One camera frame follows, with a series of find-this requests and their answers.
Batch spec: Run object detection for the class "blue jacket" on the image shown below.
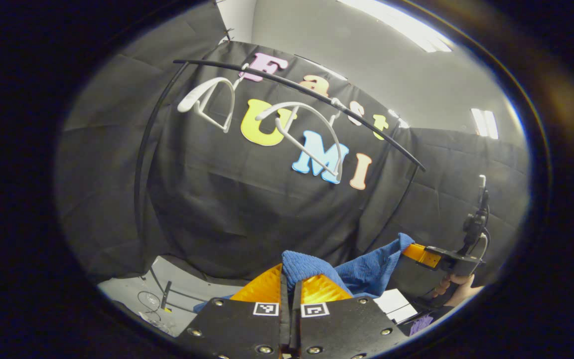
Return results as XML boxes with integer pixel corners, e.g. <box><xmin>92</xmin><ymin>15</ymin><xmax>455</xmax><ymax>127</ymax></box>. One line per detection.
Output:
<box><xmin>194</xmin><ymin>232</ymin><xmax>416</xmax><ymax>313</ymax></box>

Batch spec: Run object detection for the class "purple object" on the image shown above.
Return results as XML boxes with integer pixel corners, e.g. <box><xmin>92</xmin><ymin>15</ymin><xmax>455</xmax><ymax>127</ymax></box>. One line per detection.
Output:
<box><xmin>409</xmin><ymin>314</ymin><xmax>435</xmax><ymax>336</ymax></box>

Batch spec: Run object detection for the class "black backdrop cloth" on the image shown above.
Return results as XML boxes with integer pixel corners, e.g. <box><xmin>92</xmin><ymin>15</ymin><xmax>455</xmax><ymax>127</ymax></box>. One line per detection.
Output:
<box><xmin>54</xmin><ymin>2</ymin><xmax>532</xmax><ymax>285</ymax></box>

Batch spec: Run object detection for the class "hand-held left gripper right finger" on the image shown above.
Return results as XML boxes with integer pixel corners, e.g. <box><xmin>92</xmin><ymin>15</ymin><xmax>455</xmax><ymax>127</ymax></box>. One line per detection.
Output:
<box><xmin>290</xmin><ymin>273</ymin><xmax>408</xmax><ymax>359</ymax></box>

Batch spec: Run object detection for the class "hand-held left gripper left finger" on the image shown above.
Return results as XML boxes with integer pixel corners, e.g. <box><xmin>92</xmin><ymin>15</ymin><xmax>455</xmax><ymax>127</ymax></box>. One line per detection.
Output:
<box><xmin>176</xmin><ymin>263</ymin><xmax>291</xmax><ymax>359</ymax></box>

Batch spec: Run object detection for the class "thin black floor cable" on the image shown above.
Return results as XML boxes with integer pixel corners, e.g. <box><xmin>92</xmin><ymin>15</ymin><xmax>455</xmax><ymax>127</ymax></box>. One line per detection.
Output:
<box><xmin>137</xmin><ymin>291</ymin><xmax>169</xmax><ymax>326</ymax></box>

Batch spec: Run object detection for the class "white plastic hanger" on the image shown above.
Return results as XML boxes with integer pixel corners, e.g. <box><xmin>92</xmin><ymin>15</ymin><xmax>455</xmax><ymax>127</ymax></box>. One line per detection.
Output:
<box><xmin>177</xmin><ymin>64</ymin><xmax>251</xmax><ymax>134</ymax></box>
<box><xmin>256</xmin><ymin>98</ymin><xmax>348</xmax><ymax>183</ymax></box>

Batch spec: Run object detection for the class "white box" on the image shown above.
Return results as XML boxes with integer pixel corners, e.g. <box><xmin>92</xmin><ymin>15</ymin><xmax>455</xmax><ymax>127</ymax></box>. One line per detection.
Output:
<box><xmin>373</xmin><ymin>288</ymin><xmax>418</xmax><ymax>324</ymax></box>

